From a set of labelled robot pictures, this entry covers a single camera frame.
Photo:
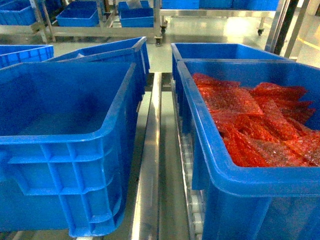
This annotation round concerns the blue bin behind red-bag bin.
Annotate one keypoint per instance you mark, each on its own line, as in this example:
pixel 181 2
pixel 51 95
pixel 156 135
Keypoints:
pixel 216 51

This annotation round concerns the tilted blue bin behind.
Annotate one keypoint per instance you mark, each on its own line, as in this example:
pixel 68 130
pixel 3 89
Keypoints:
pixel 133 50

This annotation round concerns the empty blue plastic bin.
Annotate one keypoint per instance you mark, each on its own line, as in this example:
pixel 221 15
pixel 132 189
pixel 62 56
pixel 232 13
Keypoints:
pixel 67 160

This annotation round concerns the blue bin with red bags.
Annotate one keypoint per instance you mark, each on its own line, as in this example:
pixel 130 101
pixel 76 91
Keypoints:
pixel 243 203

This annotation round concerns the background blue bin middle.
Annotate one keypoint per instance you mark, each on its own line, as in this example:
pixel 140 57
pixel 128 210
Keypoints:
pixel 136 18

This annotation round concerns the background blue bin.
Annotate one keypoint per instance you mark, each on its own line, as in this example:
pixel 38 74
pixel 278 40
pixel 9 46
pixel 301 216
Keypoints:
pixel 79 14
pixel 136 18

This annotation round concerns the background blue bin left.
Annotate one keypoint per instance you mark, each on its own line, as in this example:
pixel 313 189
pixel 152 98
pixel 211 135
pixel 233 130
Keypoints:
pixel 79 14

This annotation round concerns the far left blue bin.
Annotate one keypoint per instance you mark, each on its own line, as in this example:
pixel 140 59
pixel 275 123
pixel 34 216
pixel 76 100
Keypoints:
pixel 15 54

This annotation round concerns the background steel cart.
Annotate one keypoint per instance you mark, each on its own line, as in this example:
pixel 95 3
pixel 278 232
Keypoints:
pixel 49 31

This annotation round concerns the red bubble wrap bags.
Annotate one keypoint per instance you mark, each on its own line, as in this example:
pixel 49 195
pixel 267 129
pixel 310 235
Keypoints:
pixel 262 126

